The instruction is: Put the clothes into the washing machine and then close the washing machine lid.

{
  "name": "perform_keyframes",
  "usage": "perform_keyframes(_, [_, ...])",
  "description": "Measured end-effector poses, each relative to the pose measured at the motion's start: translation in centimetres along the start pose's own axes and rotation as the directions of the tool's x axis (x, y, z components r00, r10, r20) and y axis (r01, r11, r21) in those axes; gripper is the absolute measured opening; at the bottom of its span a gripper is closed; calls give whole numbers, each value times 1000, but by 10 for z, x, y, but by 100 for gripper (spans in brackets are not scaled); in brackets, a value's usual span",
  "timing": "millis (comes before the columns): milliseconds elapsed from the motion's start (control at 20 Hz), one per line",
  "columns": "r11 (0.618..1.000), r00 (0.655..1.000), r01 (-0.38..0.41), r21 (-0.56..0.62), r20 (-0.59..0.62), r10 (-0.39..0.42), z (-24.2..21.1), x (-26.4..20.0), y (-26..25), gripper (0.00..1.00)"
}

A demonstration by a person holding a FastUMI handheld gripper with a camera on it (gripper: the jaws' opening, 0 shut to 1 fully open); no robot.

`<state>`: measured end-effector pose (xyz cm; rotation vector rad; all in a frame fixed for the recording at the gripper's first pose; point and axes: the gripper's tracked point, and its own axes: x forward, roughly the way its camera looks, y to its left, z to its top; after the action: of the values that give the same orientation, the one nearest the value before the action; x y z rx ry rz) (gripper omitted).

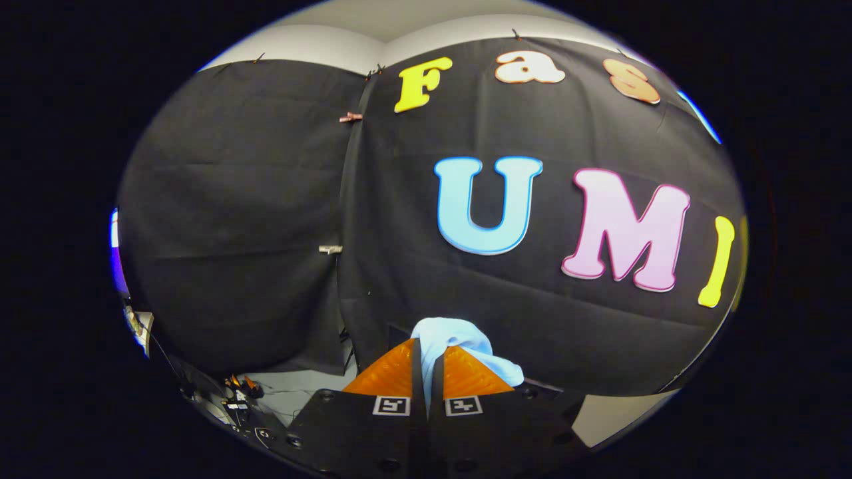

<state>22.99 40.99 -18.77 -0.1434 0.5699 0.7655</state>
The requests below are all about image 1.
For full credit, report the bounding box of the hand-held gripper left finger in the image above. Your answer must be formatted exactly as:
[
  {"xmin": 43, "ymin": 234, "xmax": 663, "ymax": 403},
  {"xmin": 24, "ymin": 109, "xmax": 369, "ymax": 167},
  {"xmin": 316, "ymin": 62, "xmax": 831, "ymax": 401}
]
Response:
[{"xmin": 285, "ymin": 337, "xmax": 429, "ymax": 479}]

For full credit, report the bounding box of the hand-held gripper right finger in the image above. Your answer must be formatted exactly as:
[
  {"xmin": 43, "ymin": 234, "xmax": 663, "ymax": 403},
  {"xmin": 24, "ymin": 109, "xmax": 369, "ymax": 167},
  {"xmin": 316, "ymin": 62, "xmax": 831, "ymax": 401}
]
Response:
[{"xmin": 427, "ymin": 345, "xmax": 592, "ymax": 479}]

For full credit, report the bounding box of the light blue polo shirt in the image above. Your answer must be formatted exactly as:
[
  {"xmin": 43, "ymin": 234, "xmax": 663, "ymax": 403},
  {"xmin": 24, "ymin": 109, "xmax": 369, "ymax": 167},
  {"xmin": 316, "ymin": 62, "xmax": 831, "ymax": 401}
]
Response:
[{"xmin": 409, "ymin": 317, "xmax": 525, "ymax": 410}]

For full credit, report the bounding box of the orange black clutter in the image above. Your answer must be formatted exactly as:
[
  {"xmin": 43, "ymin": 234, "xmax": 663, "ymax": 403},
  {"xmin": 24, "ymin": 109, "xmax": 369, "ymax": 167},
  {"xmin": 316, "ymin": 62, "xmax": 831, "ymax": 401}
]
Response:
[{"xmin": 223, "ymin": 374, "xmax": 266, "ymax": 410}]

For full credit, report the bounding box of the black backdrop cloth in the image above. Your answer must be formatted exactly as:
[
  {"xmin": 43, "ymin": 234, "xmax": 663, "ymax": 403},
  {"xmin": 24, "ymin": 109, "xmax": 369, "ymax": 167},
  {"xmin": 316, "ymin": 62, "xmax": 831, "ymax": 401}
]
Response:
[{"xmin": 116, "ymin": 37, "xmax": 747, "ymax": 399}]

